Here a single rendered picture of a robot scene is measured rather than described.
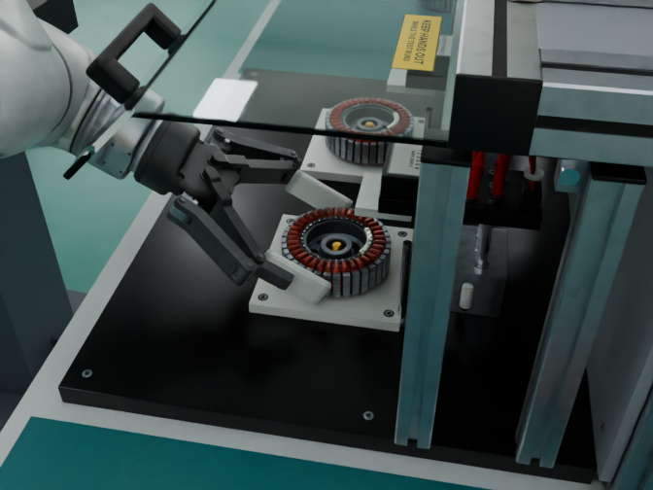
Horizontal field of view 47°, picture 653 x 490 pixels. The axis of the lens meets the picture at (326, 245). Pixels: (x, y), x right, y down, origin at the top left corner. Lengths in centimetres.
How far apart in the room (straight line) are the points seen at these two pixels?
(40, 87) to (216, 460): 33
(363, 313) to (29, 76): 37
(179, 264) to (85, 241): 135
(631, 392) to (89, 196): 193
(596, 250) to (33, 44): 41
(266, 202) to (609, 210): 50
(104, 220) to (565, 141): 188
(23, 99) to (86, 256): 156
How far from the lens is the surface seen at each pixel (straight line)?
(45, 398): 76
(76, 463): 70
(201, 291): 79
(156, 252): 84
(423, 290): 52
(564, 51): 46
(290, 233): 77
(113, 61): 58
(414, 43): 57
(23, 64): 57
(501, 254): 76
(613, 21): 50
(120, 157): 73
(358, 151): 93
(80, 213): 227
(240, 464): 67
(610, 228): 49
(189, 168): 74
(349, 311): 74
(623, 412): 61
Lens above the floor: 130
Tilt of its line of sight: 39 degrees down
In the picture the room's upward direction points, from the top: straight up
